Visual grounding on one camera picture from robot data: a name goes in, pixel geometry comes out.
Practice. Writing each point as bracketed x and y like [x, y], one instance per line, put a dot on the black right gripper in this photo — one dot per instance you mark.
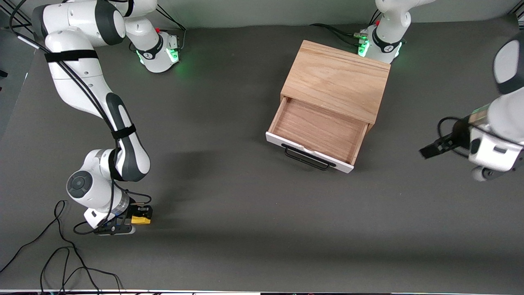
[133, 211]

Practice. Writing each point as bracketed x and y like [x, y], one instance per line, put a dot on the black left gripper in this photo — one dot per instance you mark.
[459, 137]

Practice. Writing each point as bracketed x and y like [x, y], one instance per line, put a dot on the yellow block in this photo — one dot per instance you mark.
[141, 221]

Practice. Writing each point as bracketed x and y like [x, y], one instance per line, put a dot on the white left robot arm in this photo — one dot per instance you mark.
[507, 114]

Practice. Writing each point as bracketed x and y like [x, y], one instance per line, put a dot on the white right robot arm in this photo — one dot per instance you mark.
[82, 90]

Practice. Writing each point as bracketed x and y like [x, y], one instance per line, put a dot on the wooden drawer cabinet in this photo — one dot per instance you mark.
[335, 78]

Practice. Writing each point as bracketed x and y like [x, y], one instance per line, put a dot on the dark grey table mat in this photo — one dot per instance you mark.
[245, 225]

